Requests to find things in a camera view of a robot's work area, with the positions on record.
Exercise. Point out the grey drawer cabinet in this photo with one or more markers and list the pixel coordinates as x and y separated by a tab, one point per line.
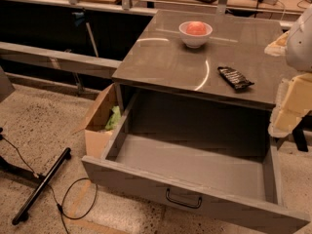
159	61

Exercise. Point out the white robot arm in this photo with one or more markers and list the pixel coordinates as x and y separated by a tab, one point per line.
296	44

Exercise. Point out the white ceramic bowl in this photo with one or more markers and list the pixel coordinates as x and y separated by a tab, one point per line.
194	41

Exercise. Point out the grey metal rail beam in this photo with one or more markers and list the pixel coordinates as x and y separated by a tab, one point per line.
65	61

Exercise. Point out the black snack packet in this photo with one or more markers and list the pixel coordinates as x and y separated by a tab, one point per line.
234	78

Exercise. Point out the padded gripper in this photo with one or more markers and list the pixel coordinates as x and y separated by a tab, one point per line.
300	46

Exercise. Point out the grey top drawer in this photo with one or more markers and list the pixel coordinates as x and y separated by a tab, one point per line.
200	156

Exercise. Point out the black stand base bar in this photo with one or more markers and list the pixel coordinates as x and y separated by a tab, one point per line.
22	214

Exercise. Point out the green plastic bag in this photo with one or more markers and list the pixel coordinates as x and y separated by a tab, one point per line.
113	119

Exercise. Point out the brown cardboard box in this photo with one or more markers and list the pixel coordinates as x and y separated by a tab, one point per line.
95	120

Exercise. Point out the red apple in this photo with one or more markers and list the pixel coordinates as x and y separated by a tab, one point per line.
196	28

